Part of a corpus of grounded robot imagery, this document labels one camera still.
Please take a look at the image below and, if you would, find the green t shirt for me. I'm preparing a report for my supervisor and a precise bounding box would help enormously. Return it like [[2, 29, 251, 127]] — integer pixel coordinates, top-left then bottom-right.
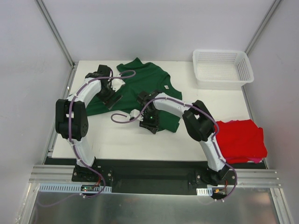
[[86, 58, 182, 133]]

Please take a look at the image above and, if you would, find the white plastic basket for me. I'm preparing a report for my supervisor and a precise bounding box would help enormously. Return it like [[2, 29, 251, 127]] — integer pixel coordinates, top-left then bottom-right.
[[192, 49, 254, 91]]

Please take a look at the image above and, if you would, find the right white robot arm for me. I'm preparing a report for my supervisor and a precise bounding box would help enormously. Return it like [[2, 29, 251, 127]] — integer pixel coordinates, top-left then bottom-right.
[[137, 91, 229, 186]]

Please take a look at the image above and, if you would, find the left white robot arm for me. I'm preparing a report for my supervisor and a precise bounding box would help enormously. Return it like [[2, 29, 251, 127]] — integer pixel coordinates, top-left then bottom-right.
[[55, 65, 125, 182]]

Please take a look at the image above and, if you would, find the red folded t shirt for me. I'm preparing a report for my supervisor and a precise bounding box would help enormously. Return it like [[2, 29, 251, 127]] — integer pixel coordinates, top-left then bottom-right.
[[216, 119, 268, 164]]

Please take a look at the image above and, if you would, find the pink folded t shirt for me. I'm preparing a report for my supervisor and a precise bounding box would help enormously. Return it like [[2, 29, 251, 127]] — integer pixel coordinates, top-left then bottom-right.
[[248, 157, 263, 163]]

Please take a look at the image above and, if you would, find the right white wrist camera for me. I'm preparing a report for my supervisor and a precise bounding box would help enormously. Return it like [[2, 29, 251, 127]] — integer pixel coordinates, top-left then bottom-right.
[[129, 109, 140, 120]]

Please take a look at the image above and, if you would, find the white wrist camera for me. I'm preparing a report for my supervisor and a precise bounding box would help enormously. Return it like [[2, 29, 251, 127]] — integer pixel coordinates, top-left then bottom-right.
[[111, 79, 125, 92], [129, 109, 140, 120]]

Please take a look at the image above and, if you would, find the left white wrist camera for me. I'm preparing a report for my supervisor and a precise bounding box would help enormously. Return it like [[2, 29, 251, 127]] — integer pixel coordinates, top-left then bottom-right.
[[111, 79, 125, 92]]

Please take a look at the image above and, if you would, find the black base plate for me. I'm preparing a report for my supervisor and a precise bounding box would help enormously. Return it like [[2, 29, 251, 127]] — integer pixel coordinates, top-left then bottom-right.
[[71, 159, 236, 195]]

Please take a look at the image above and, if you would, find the right white cable duct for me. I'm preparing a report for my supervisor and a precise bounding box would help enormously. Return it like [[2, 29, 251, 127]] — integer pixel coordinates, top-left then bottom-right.
[[196, 187, 213, 196]]

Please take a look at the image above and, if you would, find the white cable duct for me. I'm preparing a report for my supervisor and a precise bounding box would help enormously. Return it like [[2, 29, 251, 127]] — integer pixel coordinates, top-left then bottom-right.
[[196, 187, 213, 196], [39, 183, 112, 194]]

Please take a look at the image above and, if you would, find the left white cable duct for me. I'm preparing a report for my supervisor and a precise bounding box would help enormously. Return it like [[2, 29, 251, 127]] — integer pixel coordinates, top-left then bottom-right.
[[39, 183, 112, 194]]

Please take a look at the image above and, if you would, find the aluminium frame rail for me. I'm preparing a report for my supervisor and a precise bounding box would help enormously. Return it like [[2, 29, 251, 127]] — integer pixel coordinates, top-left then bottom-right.
[[29, 165, 283, 188]]

